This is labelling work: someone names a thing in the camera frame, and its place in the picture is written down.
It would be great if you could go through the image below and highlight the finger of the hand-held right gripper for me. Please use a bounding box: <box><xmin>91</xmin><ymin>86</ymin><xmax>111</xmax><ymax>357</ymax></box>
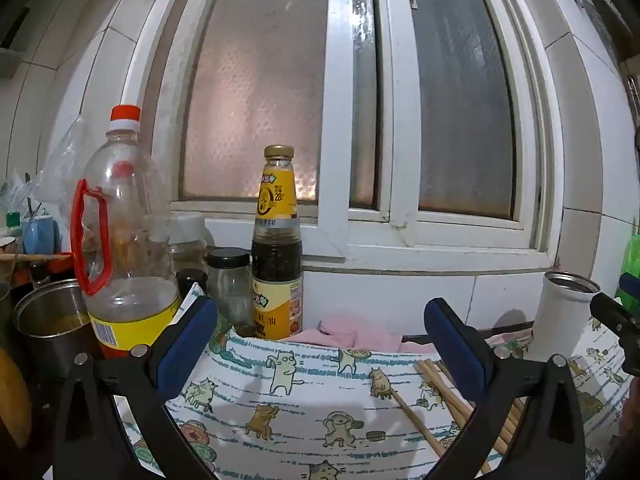
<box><xmin>590</xmin><ymin>292</ymin><xmax>640</xmax><ymax>376</ymax></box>
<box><xmin>619</xmin><ymin>272</ymin><xmax>640</xmax><ymax>311</ymax></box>

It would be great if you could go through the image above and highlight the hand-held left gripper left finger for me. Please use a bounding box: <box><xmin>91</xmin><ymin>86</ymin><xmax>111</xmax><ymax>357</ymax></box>
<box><xmin>52</xmin><ymin>296</ymin><xmax>221</xmax><ymax>480</ymax></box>

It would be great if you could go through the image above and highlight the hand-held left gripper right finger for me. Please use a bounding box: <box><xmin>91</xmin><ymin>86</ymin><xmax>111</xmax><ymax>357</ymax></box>
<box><xmin>424</xmin><ymin>298</ymin><xmax>586</xmax><ymax>480</ymax></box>

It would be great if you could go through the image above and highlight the bunch of wooden chopsticks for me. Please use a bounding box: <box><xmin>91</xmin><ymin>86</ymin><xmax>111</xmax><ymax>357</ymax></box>
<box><xmin>391</xmin><ymin>357</ymin><xmax>528</xmax><ymax>476</ymax></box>

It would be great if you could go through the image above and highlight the white metal thermos cup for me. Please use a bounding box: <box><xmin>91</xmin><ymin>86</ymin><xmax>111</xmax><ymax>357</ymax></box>
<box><xmin>530</xmin><ymin>271</ymin><xmax>601</xmax><ymax>363</ymax></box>

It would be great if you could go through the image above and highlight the green translucent plastic container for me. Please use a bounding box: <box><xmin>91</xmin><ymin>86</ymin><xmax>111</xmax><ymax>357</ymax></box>
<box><xmin>616</xmin><ymin>234</ymin><xmax>640</xmax><ymax>306</ymax></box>

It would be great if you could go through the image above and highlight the small dark jar black lid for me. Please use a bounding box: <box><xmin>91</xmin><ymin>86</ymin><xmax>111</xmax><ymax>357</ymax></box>
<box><xmin>176</xmin><ymin>269</ymin><xmax>208</xmax><ymax>302</ymax></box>

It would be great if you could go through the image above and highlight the glass jar black lid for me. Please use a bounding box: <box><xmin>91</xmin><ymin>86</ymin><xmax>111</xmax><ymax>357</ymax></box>
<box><xmin>206</xmin><ymin>249</ymin><xmax>256</xmax><ymax>338</ymax></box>

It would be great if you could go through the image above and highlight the pink cloth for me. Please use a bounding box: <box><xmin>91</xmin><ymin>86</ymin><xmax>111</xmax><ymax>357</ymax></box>
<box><xmin>295</xmin><ymin>314</ymin><xmax>431</xmax><ymax>356</ymax></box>

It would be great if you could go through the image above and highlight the glass jar white lid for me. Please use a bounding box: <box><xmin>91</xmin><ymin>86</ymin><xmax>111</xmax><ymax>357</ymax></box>
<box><xmin>167</xmin><ymin>211</ymin><xmax>208</xmax><ymax>281</ymax></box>

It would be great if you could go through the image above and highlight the dark sauce bottle gold cap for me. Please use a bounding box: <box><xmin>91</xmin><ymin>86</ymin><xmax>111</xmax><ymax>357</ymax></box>
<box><xmin>251</xmin><ymin>145</ymin><xmax>304</xmax><ymax>341</ymax></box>

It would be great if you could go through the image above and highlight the cat-printed cloth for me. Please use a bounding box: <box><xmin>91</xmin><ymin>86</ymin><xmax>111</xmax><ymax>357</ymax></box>
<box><xmin>112</xmin><ymin>282</ymin><xmax>636</xmax><ymax>480</ymax></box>

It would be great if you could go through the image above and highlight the steel pot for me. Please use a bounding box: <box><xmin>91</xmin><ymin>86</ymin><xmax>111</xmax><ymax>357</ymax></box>
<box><xmin>13</xmin><ymin>279</ymin><xmax>101</xmax><ymax>386</ymax></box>

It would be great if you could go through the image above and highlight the thin wooden stick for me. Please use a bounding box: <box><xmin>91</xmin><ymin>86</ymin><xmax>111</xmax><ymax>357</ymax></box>
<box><xmin>0</xmin><ymin>253</ymin><xmax>72</xmax><ymax>262</ymax></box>

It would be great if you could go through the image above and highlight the yellow-brown round object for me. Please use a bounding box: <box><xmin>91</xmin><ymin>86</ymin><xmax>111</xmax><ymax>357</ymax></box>
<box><xmin>0</xmin><ymin>347</ymin><xmax>33</xmax><ymax>451</ymax></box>

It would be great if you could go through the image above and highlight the blue cup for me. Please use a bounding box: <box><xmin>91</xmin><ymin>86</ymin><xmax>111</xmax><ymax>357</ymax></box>
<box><xmin>21</xmin><ymin>214</ymin><xmax>60</xmax><ymax>256</ymax></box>

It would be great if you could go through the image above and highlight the clear plastic bag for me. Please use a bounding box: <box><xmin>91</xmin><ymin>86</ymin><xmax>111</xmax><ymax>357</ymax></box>
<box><xmin>37</xmin><ymin>115</ymin><xmax>96</xmax><ymax>221</ymax></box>

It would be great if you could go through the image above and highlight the white-framed frosted window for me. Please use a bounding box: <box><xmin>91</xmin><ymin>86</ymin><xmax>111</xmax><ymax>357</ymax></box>
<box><xmin>122</xmin><ymin>0</ymin><xmax>566</xmax><ymax>271</ymax></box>

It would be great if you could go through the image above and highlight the clear oil bottle red handle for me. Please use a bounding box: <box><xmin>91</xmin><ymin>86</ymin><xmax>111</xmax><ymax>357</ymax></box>
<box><xmin>70</xmin><ymin>104</ymin><xmax>182</xmax><ymax>361</ymax></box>

